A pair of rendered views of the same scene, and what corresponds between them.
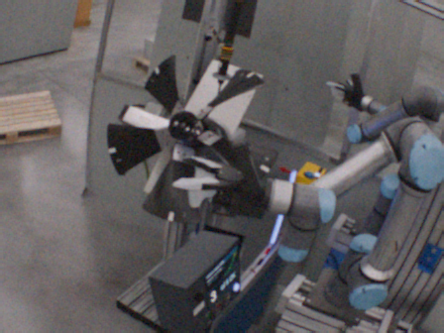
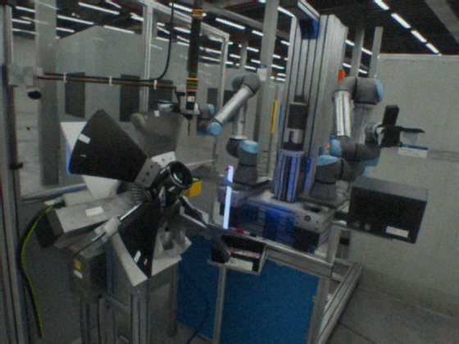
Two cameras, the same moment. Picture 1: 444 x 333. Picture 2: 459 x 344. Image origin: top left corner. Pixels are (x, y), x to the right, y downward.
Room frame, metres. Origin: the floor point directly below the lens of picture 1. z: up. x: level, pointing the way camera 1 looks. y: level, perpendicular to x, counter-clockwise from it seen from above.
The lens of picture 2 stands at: (1.31, 1.19, 1.48)
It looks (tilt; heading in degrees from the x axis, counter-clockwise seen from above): 13 degrees down; 279
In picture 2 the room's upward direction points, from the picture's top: 5 degrees clockwise
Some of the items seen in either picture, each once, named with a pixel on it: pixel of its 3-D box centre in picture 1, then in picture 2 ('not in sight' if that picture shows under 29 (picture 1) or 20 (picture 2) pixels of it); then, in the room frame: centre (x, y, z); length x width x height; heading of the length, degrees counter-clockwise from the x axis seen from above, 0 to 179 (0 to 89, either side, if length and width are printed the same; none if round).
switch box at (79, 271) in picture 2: not in sight; (87, 271); (2.04, 0.15, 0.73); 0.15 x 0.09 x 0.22; 158
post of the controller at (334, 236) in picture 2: not in sight; (333, 241); (1.01, -0.06, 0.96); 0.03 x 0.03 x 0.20; 68
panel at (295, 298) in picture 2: (241, 318); (235, 303); (1.41, -0.23, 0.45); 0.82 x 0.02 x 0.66; 158
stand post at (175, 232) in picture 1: (171, 255); (139, 337); (1.79, 0.15, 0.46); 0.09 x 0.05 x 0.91; 68
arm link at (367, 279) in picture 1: (396, 226); (359, 131); (0.88, -0.47, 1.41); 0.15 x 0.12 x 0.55; 0
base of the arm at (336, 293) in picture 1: (349, 283); (323, 187); (1.02, -0.47, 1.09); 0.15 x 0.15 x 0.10
